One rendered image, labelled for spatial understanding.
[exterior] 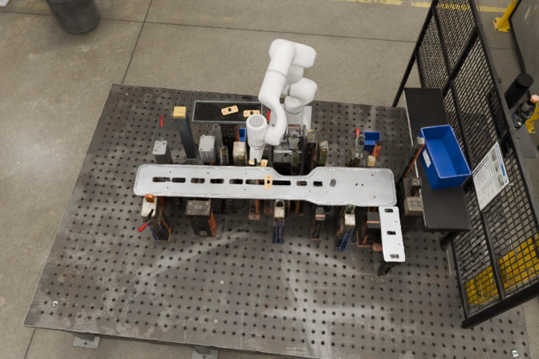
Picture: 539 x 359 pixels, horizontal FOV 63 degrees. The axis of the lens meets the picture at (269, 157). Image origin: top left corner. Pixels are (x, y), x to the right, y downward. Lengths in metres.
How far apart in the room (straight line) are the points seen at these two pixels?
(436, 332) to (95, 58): 3.62
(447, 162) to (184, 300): 1.58
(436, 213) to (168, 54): 2.92
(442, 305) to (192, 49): 3.08
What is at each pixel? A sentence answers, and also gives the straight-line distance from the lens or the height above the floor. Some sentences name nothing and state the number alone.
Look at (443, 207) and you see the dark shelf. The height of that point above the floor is 1.03.
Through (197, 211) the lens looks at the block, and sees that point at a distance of 2.28.
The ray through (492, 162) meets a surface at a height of 1.36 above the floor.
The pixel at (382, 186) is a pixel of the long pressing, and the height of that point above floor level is 1.00.
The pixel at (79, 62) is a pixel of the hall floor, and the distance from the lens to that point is 4.57.
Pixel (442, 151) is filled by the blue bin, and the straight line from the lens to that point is 2.59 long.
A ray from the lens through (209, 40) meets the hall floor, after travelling 4.45.
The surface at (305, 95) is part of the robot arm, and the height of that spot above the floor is 1.18.
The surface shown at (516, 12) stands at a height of 0.28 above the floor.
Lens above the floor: 3.08
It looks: 59 degrees down
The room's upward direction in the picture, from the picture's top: straight up
